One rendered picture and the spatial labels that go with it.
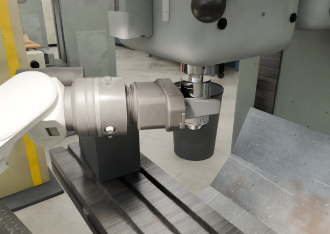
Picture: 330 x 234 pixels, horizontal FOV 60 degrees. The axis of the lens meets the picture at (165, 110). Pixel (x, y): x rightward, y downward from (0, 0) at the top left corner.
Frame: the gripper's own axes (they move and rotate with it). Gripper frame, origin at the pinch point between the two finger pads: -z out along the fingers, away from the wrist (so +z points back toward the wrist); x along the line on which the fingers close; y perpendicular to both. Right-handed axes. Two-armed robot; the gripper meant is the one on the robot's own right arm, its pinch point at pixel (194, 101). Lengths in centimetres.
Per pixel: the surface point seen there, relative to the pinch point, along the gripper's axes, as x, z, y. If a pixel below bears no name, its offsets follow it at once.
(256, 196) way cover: 13.1, -22.1, 32.0
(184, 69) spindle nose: -1.2, 2.2, -5.5
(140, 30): -6.4, 9.1, -11.7
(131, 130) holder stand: 27.0, 8.0, 17.3
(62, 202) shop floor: 136, 51, 124
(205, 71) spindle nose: -2.3, -0.6, -5.3
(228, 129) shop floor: 225, -114, 121
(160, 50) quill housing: -6.3, 6.7, -9.2
